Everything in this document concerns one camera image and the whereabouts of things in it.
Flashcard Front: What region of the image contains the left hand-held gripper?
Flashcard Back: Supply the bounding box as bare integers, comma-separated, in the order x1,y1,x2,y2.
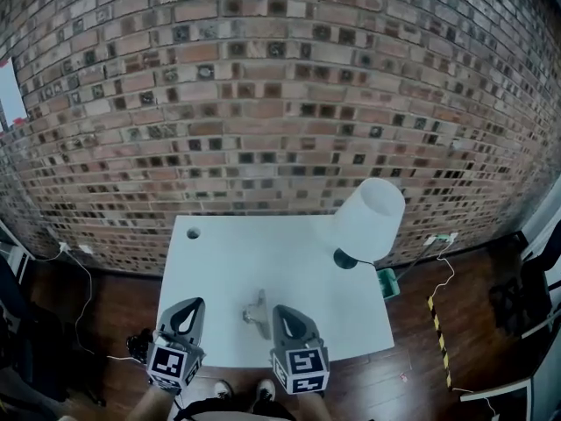
146,297,207,396

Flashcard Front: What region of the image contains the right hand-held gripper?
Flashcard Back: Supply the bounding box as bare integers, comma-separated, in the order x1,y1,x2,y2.
267,304,330,396

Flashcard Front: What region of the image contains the person's right forearm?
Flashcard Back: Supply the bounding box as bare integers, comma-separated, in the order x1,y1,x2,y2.
295,391,330,421

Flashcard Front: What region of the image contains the person's left forearm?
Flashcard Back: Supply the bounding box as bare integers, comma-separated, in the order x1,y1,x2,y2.
142,383,179,421

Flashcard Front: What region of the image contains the person's shirt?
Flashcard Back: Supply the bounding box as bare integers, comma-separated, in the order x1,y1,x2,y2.
173,399,299,421

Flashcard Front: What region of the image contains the white shade table lamp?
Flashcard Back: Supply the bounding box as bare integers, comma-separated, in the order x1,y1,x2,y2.
316,177,407,272

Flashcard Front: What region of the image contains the black office chair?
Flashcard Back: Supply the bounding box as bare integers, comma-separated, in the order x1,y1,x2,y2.
0,252,106,407
488,252,556,337

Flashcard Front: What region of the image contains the yellow black hazard tape strip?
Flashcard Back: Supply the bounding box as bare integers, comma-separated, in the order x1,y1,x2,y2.
427,295,453,389

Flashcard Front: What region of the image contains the white framed dark table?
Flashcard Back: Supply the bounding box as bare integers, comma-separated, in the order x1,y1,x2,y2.
459,368,561,421

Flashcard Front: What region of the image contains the white cabinet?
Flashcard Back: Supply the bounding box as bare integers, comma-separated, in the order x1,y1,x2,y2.
521,190,561,271

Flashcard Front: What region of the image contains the window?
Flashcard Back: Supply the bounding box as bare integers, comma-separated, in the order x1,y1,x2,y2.
0,61,26,131

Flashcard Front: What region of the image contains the black cable bundle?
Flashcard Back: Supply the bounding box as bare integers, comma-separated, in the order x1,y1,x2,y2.
126,329,154,363

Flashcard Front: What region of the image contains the long white floor cable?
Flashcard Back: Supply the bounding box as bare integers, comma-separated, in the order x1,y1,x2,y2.
46,243,146,363

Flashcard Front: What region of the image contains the short white charger cable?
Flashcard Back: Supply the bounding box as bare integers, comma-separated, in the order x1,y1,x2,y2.
427,241,456,300

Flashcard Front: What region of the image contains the white metal shelf frame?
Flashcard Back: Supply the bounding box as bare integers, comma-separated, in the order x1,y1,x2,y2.
0,219,36,280

